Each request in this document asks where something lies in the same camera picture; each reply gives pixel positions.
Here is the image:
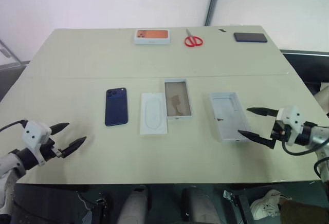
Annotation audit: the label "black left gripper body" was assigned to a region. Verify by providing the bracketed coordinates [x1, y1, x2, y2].
[41, 136, 64, 162]

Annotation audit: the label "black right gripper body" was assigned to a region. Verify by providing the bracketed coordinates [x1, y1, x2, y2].
[271, 121, 290, 143]

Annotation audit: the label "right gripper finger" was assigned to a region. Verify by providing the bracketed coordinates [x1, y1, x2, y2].
[246, 107, 280, 118]
[237, 129, 277, 149]

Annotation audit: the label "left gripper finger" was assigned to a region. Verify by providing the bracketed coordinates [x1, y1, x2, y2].
[61, 136, 87, 158]
[49, 122, 70, 136]

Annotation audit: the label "white phone box lid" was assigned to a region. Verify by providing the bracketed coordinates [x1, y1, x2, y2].
[208, 91, 251, 143]

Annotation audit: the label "blue smartphone with camera bump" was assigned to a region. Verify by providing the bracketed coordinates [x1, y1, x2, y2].
[104, 87, 129, 127]

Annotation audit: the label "white cardboard insert tray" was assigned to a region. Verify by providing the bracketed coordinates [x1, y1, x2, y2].
[139, 92, 169, 136]

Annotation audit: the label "white box tray brown insert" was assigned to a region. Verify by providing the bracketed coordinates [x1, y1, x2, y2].
[163, 78, 194, 121]

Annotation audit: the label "black smartphone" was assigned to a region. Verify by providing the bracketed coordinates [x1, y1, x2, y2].
[233, 31, 268, 44]

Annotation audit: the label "phone box with orange picture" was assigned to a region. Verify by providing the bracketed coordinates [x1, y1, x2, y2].
[134, 28, 172, 46]

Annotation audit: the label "black side table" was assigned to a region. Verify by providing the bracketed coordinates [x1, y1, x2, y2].
[278, 49, 329, 97]

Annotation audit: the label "silver metal table clamp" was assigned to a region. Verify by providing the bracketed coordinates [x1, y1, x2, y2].
[222, 189, 237, 204]

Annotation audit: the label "white sneaker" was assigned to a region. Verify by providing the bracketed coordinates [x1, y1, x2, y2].
[250, 189, 293, 221]

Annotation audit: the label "brown trouser leg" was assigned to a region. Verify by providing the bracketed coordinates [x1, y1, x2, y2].
[278, 199, 329, 224]

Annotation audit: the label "dark rounded grey-topped shape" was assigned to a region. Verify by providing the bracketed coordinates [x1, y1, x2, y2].
[116, 184, 153, 224]

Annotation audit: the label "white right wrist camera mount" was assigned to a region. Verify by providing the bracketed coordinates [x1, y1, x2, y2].
[276, 105, 304, 147]

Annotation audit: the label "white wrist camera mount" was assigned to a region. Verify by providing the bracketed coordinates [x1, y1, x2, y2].
[21, 120, 52, 167]
[276, 105, 304, 147]

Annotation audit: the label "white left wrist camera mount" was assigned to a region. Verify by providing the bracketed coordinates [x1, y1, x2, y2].
[21, 120, 52, 167]

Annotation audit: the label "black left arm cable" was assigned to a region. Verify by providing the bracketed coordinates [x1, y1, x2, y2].
[0, 119, 28, 133]

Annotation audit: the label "red handled scissors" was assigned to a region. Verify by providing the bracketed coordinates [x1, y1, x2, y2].
[184, 28, 205, 48]

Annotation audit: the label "grey window frame post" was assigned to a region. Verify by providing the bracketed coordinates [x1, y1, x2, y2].
[204, 0, 225, 27]

